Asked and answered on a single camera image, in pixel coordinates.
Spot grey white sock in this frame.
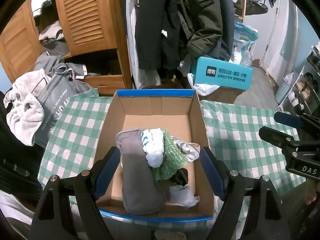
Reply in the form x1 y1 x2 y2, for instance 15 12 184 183
171 136 201 163

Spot white tissue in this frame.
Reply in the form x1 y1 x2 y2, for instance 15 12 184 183
169 185 200 209

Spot grey plush slipper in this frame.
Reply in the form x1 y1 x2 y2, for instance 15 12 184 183
116 129 166 215

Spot green glitter sponge cloth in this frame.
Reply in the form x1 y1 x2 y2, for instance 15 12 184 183
151 129 188 181

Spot white fluffy soft object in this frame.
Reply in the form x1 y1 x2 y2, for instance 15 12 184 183
141 128 164 168

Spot person's right hand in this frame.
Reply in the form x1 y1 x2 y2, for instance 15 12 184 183
304 179 320 205

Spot metal shoe rack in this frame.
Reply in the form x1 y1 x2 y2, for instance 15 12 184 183
279 44 319 114

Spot light blue trash bin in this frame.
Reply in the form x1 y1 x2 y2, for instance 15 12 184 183
275 73 294 104

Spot green checked tablecloth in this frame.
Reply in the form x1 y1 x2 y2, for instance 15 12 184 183
37 95 311 240

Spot brown cardboard box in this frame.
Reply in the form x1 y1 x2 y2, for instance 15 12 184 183
199 87 246 104

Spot blue cardboard box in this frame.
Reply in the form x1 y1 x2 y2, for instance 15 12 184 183
95 89 214 223

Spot white plastic bag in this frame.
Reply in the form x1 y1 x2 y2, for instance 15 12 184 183
187 73 220 96

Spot grey laundry bag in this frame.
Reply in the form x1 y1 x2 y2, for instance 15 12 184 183
35 63 93 148

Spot blue patterned plastic bag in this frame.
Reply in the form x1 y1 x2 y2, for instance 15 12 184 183
229 21 259 67

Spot teal shoe box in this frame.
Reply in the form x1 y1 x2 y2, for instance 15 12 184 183
191 57 253 90

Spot white towel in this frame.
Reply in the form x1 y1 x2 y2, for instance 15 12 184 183
3 68 51 146

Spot pile of grey clothes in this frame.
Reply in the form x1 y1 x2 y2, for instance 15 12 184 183
34 20 99 80

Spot hanging dark coats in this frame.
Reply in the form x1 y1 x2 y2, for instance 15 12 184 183
125 0 234 72

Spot wooden louvered wardrobe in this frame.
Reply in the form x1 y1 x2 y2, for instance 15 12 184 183
1 0 133 95

